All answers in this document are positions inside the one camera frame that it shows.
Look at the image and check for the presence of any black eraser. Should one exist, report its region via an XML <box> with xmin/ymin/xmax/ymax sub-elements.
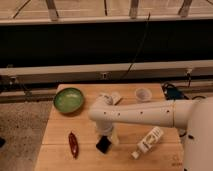
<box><xmin>96</xmin><ymin>136</ymin><xmax>111</xmax><ymax>153</ymax></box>

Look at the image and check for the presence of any green bowl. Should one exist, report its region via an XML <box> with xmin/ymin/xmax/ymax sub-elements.
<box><xmin>53</xmin><ymin>87</ymin><xmax>84</xmax><ymax>114</ymax></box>

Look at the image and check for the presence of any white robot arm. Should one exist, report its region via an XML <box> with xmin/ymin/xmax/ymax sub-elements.
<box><xmin>89</xmin><ymin>95</ymin><xmax>213</xmax><ymax>171</ymax></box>

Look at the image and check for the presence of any translucent plastic cup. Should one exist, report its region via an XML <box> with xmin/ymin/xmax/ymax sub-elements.
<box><xmin>135</xmin><ymin>88</ymin><xmax>152</xmax><ymax>102</ymax></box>

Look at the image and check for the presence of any black hanging cable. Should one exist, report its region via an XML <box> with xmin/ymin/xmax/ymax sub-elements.
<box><xmin>119</xmin><ymin>12</ymin><xmax>152</xmax><ymax>81</ymax></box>

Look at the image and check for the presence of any red chili pepper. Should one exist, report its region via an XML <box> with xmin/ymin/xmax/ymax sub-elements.
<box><xmin>68</xmin><ymin>133</ymin><xmax>79</xmax><ymax>159</ymax></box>

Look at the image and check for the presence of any white plastic bottle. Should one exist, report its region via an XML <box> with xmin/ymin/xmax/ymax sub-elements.
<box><xmin>131</xmin><ymin>126</ymin><xmax>164</xmax><ymax>159</ymax></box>

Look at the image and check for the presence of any white sponge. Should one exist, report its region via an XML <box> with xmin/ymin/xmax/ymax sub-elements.
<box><xmin>112</xmin><ymin>92</ymin><xmax>122</xmax><ymax>105</ymax></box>

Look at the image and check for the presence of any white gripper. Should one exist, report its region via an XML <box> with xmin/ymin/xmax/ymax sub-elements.
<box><xmin>96</xmin><ymin>122</ymin><xmax>119</xmax><ymax>145</ymax></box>

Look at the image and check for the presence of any black cable bundle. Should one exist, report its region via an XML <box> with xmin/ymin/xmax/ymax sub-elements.
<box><xmin>161</xmin><ymin>81</ymin><xmax>208</xmax><ymax>101</ymax></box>

